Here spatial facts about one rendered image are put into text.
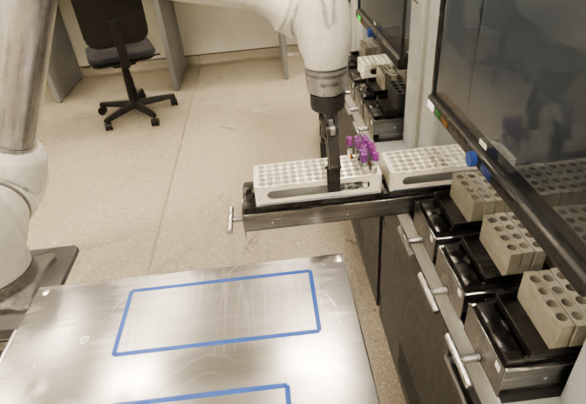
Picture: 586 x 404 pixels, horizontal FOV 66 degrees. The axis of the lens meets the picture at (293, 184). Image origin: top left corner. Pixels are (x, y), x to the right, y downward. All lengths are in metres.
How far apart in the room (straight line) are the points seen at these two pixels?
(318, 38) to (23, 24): 0.59
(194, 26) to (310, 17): 3.71
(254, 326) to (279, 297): 0.08
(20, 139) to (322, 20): 0.73
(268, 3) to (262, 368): 0.72
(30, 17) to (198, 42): 3.59
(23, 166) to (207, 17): 3.49
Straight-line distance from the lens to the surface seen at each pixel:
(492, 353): 0.83
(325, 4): 0.90
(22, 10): 1.09
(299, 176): 1.07
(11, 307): 1.20
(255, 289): 0.87
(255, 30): 4.56
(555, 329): 0.80
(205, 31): 4.59
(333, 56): 0.92
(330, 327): 0.80
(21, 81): 1.15
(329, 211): 1.07
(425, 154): 1.15
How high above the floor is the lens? 1.44
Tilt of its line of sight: 34 degrees down
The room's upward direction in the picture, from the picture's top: 5 degrees counter-clockwise
